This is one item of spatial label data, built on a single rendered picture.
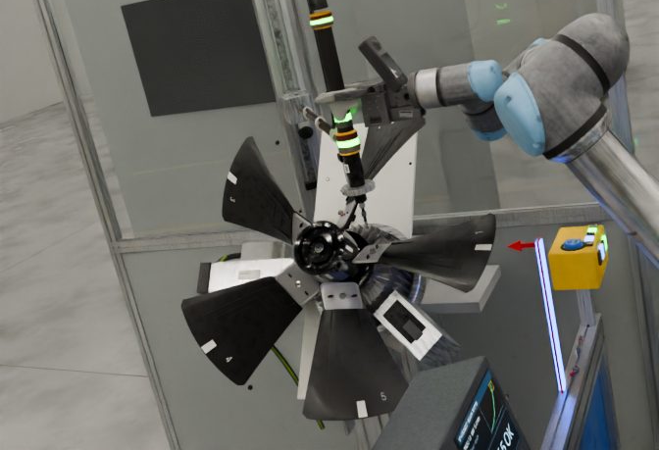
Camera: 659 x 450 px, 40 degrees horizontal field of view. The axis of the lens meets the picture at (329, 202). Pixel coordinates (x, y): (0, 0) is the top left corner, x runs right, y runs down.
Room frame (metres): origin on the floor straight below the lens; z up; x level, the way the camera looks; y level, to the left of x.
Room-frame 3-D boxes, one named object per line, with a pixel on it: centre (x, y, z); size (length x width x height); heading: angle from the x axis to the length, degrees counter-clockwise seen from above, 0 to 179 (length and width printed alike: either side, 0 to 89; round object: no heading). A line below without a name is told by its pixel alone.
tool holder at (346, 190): (1.79, -0.06, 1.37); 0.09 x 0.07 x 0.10; 8
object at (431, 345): (1.78, -0.12, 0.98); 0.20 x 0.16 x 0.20; 153
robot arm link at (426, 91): (1.70, -0.24, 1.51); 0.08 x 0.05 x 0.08; 153
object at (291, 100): (2.40, 0.02, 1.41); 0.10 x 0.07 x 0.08; 8
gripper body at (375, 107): (1.73, -0.16, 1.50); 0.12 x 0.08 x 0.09; 63
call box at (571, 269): (1.88, -0.52, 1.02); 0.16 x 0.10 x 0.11; 153
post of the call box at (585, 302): (1.88, -0.52, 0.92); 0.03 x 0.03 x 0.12; 63
